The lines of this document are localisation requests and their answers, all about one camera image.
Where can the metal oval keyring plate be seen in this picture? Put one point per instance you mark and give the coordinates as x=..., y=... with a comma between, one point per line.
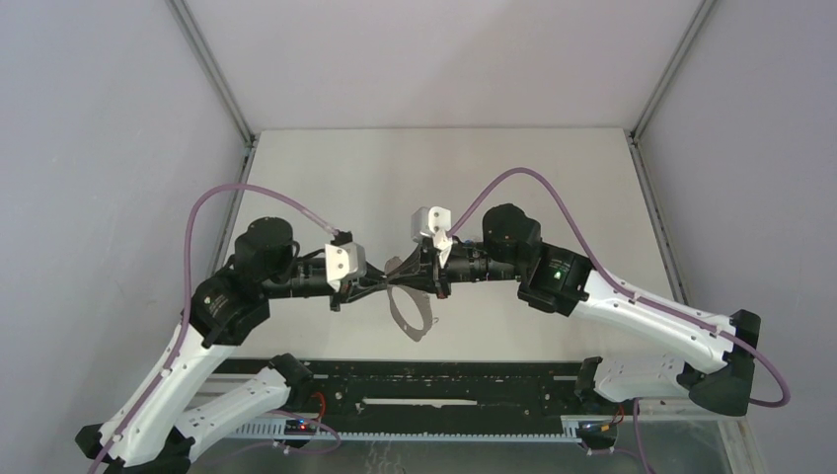
x=411, y=310

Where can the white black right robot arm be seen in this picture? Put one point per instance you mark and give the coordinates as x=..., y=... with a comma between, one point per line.
x=706, y=358

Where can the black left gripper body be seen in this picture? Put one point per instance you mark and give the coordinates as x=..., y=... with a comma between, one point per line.
x=306, y=277

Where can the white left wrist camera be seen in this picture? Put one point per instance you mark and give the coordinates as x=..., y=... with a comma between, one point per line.
x=344, y=263

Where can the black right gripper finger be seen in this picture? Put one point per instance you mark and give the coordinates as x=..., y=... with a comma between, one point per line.
x=422, y=283
x=418, y=267

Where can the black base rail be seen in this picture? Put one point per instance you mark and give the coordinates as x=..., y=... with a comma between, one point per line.
x=452, y=401

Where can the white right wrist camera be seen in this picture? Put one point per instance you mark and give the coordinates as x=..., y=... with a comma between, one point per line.
x=435, y=223

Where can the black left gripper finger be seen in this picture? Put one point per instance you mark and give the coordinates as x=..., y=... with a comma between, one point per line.
x=351, y=292
x=373, y=279

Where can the aluminium frame post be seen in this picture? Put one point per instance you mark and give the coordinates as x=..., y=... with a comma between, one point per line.
x=205, y=57
x=677, y=59

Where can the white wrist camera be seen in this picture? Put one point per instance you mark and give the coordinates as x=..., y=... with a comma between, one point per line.
x=435, y=223
x=344, y=263

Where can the aluminium frame post left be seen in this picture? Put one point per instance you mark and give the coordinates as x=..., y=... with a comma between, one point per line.
x=205, y=57

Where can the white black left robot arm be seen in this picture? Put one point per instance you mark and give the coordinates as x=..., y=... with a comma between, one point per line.
x=156, y=430

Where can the aluminium frame post right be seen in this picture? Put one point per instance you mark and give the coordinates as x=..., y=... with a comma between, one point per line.
x=677, y=59

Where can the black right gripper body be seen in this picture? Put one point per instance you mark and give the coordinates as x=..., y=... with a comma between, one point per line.
x=468, y=264

